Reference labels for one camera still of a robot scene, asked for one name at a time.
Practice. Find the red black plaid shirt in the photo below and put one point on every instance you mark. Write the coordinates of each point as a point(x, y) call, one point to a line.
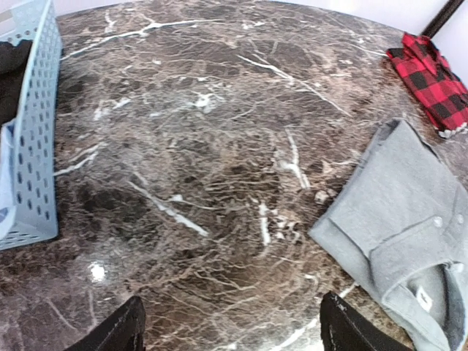
point(428, 76)

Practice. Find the black right corner post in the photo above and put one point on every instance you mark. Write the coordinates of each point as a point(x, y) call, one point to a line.
point(441, 18)

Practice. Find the black garment in basket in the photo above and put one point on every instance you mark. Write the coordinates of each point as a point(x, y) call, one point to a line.
point(14, 60)

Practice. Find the grey long sleeve shirt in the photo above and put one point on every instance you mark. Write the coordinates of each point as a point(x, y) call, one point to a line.
point(399, 229)

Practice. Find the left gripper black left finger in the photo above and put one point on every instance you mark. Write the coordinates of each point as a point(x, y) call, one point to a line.
point(123, 330)

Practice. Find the light blue plastic basket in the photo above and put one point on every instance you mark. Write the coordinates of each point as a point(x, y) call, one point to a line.
point(28, 197)

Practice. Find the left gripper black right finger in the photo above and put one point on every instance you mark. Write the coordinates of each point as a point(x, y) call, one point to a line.
point(342, 328)

